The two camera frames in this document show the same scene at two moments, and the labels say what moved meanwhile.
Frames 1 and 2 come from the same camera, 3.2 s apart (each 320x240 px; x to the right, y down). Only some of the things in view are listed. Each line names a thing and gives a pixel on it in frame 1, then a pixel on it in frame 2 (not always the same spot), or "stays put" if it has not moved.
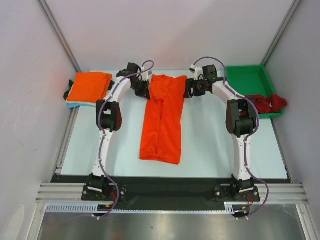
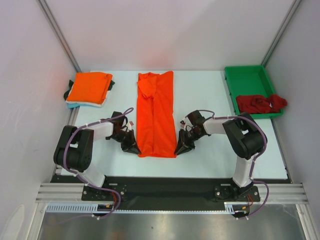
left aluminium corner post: [56, 27] stays put
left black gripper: [144, 92] -> [131, 146]
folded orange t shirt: [89, 87] stays put
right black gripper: [191, 87] -> [186, 139]
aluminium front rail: [278, 193] stays put
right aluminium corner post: [289, 16] stays put
